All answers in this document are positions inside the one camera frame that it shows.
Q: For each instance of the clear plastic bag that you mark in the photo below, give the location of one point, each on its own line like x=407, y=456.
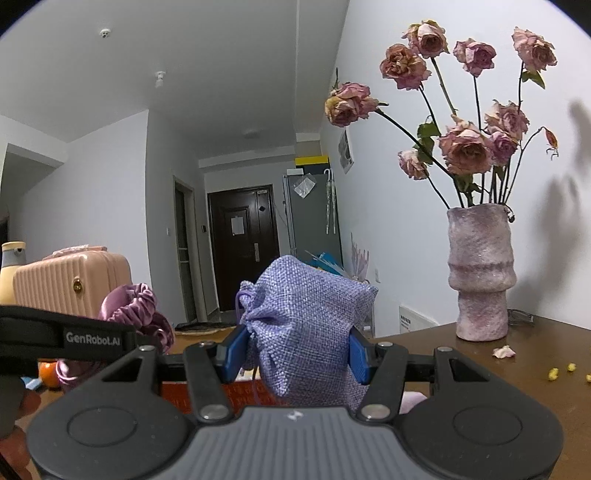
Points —
x=304, y=186

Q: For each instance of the pink textured vase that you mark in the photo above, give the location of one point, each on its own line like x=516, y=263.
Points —
x=480, y=277

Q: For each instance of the ceiling fire sprinkler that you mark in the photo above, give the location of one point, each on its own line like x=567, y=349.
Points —
x=160, y=79

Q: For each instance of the white smoke detector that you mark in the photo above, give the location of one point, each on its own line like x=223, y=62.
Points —
x=105, y=33

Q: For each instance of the white paper notice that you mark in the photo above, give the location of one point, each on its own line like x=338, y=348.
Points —
x=237, y=224

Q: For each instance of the wall poster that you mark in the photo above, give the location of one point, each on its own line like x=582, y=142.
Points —
x=346, y=152

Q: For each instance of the fallen pink petal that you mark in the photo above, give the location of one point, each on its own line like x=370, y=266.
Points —
x=504, y=352

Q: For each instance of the dark door mat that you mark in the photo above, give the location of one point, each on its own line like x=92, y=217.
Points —
x=198, y=327

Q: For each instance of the black eyeglasses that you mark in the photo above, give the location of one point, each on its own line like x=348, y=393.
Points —
x=521, y=316

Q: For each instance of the orange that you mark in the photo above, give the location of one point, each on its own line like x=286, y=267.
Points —
x=46, y=374

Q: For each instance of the pink ribbed suitcase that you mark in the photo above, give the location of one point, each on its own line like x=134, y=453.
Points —
x=55, y=281

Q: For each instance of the yellow thermos bottle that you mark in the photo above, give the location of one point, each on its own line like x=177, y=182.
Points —
x=9, y=258

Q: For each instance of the folded pale umbrella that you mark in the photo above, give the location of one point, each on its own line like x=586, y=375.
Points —
x=329, y=203

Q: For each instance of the grey refrigerator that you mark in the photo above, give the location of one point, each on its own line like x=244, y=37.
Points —
x=304, y=230

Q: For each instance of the blue and yellow bags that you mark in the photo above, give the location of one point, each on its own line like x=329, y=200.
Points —
x=325, y=263

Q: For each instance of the bunch of dried pink roses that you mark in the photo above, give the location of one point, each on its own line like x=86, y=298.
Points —
x=466, y=147

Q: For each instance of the yellow and black box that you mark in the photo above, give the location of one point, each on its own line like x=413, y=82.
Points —
x=312, y=161

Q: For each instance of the scattered yellow crumbs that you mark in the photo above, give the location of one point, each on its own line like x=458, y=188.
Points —
x=552, y=373

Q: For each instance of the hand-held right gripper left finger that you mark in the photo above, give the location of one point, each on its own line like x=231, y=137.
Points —
x=235, y=355

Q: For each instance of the dark entrance door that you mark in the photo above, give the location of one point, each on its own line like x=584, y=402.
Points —
x=226, y=277

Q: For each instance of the grey interior door frame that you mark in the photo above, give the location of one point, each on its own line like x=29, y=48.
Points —
x=184, y=254

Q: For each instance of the person's left hand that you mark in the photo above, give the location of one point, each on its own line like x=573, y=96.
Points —
x=14, y=452

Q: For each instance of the red cardboard box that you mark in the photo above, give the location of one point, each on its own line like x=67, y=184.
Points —
x=240, y=394

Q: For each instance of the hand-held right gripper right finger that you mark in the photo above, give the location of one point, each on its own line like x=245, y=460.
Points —
x=359, y=360

